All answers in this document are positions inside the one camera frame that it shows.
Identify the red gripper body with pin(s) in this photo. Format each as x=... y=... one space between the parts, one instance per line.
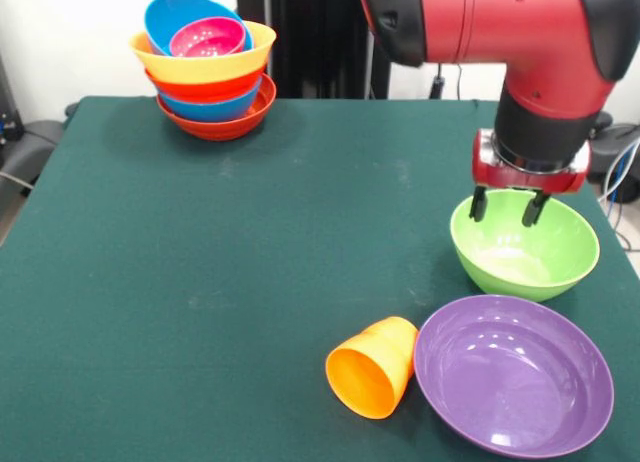
x=500 y=177

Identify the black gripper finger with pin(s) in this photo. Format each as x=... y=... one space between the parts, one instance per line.
x=477 y=204
x=534 y=209

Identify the large green plastic bowl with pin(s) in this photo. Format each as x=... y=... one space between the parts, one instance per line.
x=525 y=272

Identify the red-orange plastic bowl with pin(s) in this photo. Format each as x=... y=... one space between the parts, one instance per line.
x=200 y=89
x=220 y=131

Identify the blue plastic bowl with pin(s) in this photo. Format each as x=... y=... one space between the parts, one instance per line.
x=210 y=112
x=170 y=12

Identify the large orange plastic bowl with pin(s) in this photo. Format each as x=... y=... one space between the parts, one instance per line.
x=210 y=69

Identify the pink plastic bowl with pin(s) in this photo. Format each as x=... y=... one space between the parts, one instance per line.
x=210 y=32

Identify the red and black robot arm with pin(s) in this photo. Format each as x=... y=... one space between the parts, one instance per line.
x=500 y=27

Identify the black wheeled base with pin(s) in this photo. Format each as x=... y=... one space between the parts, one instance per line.
x=615 y=152
x=30 y=147

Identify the purple plastic bowl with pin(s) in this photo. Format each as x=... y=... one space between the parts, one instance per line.
x=512 y=377

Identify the dark green tablecloth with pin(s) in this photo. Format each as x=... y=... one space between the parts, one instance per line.
x=300 y=207

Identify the orange plastic cup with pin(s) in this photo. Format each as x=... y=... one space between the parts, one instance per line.
x=370 y=377

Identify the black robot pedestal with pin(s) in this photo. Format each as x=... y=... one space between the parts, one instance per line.
x=320 y=32

